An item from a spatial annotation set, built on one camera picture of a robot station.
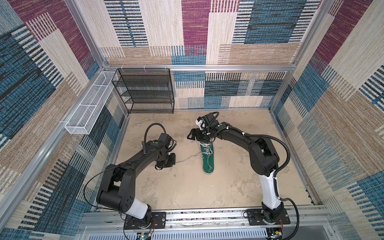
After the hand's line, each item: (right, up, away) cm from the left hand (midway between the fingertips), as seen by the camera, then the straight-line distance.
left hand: (173, 162), depth 88 cm
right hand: (+11, +13, +5) cm, 18 cm away
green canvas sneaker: (+20, -3, -3) cm, 20 cm away
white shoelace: (+21, +7, +6) cm, 22 cm away
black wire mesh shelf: (-23, +47, +21) cm, 56 cm away
